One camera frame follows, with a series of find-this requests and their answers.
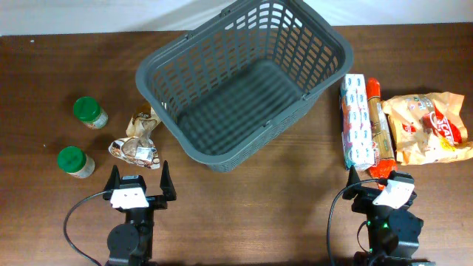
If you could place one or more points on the tissue multipack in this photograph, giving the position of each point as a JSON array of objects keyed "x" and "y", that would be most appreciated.
[{"x": 356, "y": 128}]

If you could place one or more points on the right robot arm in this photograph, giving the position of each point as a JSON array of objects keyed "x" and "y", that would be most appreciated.
[{"x": 393, "y": 231}]

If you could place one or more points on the green lid jar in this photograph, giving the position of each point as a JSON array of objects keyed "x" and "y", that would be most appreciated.
[
  {"x": 75, "y": 162},
  {"x": 90, "y": 113}
]

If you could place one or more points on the spaghetti pack orange ends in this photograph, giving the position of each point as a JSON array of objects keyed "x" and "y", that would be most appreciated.
[{"x": 381, "y": 138}]

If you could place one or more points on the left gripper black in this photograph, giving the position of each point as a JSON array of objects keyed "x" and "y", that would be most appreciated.
[{"x": 158, "y": 202}]

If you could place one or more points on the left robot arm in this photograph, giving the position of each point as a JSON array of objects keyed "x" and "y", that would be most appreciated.
[{"x": 130, "y": 243}]

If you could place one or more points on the grey plastic shopping basket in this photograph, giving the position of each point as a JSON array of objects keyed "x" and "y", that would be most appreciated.
[{"x": 227, "y": 88}]

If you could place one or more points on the brown snack bag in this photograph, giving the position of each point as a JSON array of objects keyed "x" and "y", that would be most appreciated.
[{"x": 138, "y": 148}]

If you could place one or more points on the brown sugar coffee bag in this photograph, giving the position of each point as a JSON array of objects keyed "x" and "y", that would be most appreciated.
[{"x": 428, "y": 128}]

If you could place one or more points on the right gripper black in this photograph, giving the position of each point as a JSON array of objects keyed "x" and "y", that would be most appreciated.
[{"x": 366, "y": 198}]

